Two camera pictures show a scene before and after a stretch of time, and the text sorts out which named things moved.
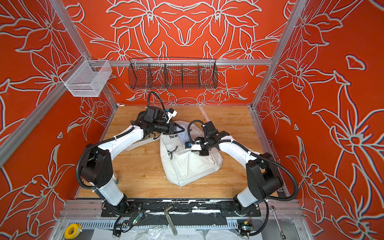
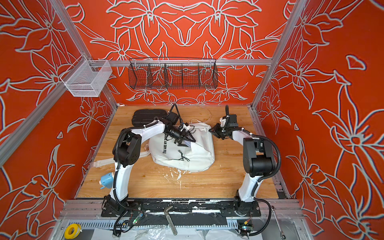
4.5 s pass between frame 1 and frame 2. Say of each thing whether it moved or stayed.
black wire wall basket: stayed
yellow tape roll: stayed
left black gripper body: moved
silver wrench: stayed
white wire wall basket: stayed
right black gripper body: moved
